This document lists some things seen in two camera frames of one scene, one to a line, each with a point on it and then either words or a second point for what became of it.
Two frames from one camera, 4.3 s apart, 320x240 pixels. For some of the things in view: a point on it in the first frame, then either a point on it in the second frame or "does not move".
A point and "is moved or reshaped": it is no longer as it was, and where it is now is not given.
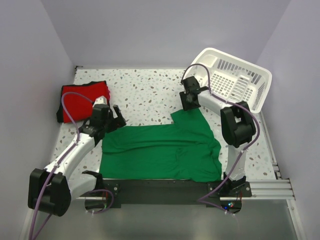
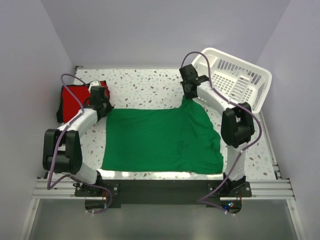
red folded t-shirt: (78, 108) does not move
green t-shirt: (184, 150) is moved or reshaped
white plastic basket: (230, 79) does not move
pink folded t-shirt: (109, 91) does not move
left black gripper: (114, 125) → (109, 107)
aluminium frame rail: (262, 190) does not move
